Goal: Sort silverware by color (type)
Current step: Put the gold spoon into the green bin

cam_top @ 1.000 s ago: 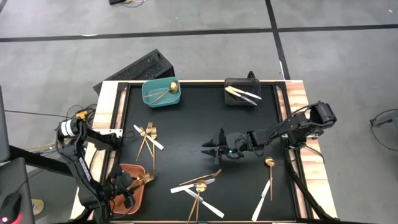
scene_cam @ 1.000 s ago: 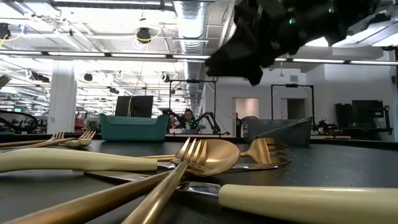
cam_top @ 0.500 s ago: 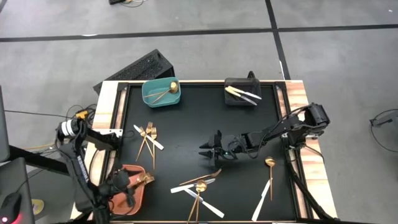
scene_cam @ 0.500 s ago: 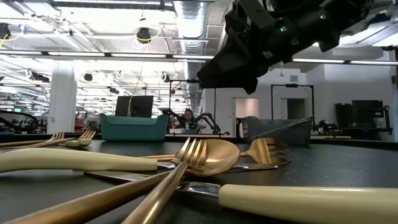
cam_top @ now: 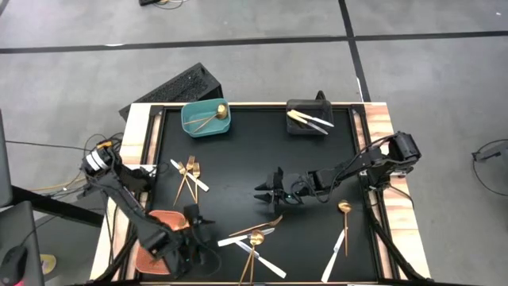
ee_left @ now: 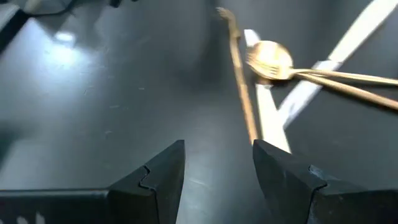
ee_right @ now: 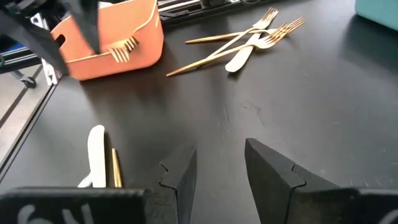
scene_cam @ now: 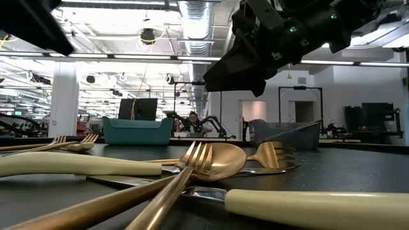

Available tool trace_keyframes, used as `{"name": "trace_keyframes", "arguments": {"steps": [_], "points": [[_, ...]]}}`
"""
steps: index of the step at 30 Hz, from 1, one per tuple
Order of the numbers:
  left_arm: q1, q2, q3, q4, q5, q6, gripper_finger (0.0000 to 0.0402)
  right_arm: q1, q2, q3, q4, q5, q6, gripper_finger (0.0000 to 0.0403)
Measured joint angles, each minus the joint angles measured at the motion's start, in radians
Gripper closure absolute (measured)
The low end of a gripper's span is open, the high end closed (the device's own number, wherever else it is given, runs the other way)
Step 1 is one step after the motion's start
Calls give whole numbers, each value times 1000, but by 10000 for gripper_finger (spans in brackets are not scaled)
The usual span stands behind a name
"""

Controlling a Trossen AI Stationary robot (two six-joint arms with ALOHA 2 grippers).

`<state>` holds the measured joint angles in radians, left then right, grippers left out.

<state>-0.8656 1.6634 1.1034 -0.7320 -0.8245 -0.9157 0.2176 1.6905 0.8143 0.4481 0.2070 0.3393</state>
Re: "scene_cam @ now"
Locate black metal rig frame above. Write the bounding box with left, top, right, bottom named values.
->
left=173, top=81, right=224, bottom=139
left=277, top=85, right=323, bottom=128

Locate black monitor on stand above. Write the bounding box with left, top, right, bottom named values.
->
left=343, top=102, right=404, bottom=144

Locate dark grey plastic bin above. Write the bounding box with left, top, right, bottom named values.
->
left=248, top=118, right=321, bottom=150

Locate red cart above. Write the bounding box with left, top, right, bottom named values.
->
left=76, top=114, right=90, bottom=137

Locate black ceiling dome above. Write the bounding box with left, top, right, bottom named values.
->
left=139, top=27, right=157, bottom=45

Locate teal plastic bin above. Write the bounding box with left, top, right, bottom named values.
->
left=102, top=116, right=174, bottom=147

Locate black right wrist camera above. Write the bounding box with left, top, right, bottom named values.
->
left=232, top=0, right=279, bottom=36

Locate black table mat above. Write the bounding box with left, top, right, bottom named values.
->
left=0, top=143, right=409, bottom=230

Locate long ceiling light strip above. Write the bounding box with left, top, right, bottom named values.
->
left=300, top=59, right=409, bottom=68
left=0, top=52, right=223, bottom=62

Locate person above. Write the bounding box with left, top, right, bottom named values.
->
left=187, top=111, right=213, bottom=134
left=242, top=116, right=252, bottom=141

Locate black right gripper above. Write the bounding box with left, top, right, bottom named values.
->
left=203, top=0, right=339, bottom=97

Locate white pillar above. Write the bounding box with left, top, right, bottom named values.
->
left=47, top=62, right=80, bottom=138

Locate silver ventilation duct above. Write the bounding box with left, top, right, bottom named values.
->
left=177, top=0, right=214, bottom=111

